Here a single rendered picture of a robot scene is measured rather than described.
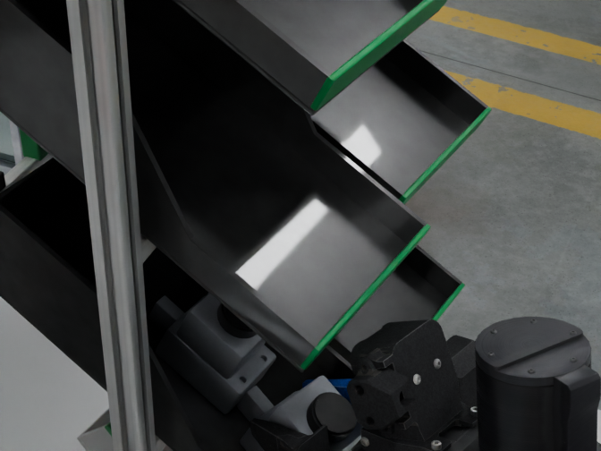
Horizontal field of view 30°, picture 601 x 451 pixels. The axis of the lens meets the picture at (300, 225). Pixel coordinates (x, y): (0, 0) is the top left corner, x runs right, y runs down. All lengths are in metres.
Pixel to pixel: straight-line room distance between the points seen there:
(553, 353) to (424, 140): 0.25
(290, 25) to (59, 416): 0.80
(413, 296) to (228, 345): 0.23
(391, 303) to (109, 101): 0.39
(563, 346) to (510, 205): 2.54
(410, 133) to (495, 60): 3.04
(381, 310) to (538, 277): 2.02
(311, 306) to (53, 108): 0.18
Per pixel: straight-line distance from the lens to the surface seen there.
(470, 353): 0.71
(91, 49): 0.54
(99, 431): 0.78
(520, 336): 0.58
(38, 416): 1.28
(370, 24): 0.57
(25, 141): 0.84
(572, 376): 0.55
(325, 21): 0.55
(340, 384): 0.72
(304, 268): 0.64
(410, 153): 0.76
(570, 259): 2.95
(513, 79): 3.71
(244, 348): 0.70
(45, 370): 1.33
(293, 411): 0.69
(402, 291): 0.88
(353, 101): 0.77
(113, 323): 0.64
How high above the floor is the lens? 1.77
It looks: 37 degrees down
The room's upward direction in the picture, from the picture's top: 2 degrees clockwise
